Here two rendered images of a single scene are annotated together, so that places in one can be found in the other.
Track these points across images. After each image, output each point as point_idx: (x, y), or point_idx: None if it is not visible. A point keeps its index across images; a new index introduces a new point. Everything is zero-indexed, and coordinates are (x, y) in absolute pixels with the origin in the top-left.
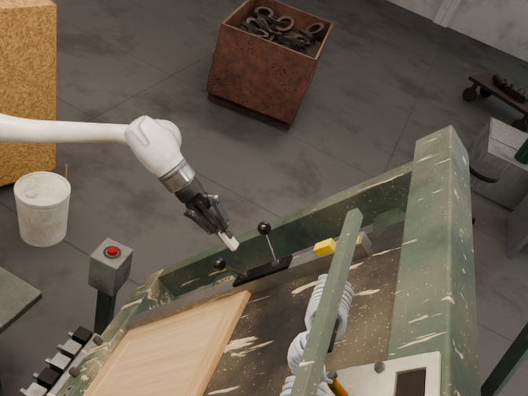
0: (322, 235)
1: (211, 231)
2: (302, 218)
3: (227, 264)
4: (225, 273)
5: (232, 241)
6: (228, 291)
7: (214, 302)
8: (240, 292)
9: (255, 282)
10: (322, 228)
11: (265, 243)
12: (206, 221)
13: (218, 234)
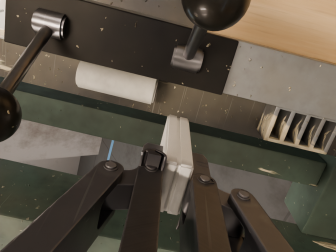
0: (33, 175)
1: (228, 202)
2: (22, 214)
3: (310, 248)
4: (322, 235)
5: (163, 142)
6: (265, 46)
7: (328, 55)
8: (225, 33)
9: (151, 17)
10: (14, 181)
11: (172, 227)
12: (212, 248)
13: (188, 163)
